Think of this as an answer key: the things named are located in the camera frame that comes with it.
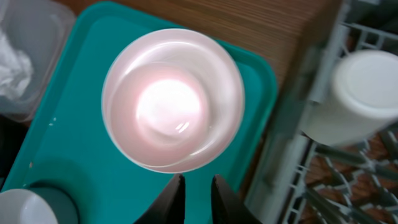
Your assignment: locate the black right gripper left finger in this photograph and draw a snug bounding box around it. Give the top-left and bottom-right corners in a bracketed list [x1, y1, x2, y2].
[134, 174, 186, 224]

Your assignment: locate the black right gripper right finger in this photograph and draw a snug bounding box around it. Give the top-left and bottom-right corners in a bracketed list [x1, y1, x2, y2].
[211, 175, 261, 224]

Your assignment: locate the pink small bowl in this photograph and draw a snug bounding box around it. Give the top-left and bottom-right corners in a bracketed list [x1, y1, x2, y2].
[107, 63, 210, 167]

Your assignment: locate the grey bowl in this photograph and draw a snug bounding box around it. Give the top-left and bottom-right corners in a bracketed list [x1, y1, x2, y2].
[0, 185, 79, 224]

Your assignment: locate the pink plate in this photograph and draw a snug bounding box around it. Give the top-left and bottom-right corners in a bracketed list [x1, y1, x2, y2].
[101, 29, 244, 173]

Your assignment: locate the white paper cup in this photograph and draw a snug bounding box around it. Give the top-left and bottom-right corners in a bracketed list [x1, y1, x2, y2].
[303, 50, 397, 146]

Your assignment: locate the white napkin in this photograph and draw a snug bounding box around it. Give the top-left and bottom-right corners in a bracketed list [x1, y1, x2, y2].
[1, 30, 34, 100]

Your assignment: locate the grey dishwasher rack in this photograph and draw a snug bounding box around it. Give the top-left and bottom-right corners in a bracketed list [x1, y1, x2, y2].
[246, 1, 397, 223]

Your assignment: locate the teal plastic tray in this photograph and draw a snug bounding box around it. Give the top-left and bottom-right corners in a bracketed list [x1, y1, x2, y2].
[4, 2, 278, 223]

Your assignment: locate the clear plastic bin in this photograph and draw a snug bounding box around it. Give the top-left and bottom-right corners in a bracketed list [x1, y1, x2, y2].
[1, 0, 76, 122]

